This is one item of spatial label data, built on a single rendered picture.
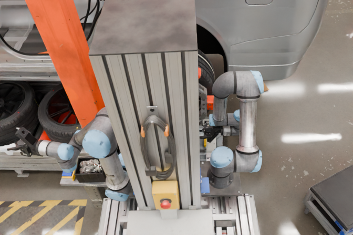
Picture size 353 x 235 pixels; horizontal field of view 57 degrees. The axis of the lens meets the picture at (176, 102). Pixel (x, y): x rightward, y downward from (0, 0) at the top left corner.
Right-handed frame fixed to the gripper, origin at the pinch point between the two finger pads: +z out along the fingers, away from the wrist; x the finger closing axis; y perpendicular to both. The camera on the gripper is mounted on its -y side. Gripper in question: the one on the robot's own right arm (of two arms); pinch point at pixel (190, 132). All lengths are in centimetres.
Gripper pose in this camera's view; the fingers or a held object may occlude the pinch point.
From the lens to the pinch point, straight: 208.0
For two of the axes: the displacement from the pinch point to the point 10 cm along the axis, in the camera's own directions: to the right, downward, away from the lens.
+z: -10.0, 0.3, 0.6
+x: -0.2, 7.3, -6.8
